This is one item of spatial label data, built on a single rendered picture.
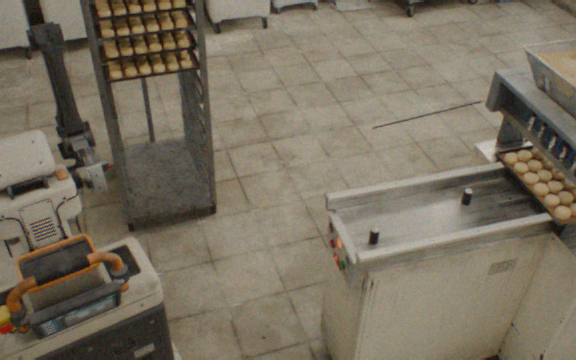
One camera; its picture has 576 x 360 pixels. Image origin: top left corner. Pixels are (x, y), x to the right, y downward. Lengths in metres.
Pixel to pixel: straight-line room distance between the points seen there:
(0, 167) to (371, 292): 1.24
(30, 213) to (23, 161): 0.17
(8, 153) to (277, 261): 1.53
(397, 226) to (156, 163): 1.77
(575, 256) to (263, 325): 1.38
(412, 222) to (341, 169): 1.56
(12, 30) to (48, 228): 3.02
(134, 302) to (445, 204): 1.13
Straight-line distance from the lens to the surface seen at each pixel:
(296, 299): 2.87
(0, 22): 4.90
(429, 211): 2.14
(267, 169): 3.56
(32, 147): 2.00
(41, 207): 2.03
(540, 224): 2.16
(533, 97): 2.23
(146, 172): 3.38
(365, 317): 2.08
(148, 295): 1.94
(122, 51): 2.63
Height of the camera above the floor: 2.26
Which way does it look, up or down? 40 degrees down
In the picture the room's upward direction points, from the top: 1 degrees clockwise
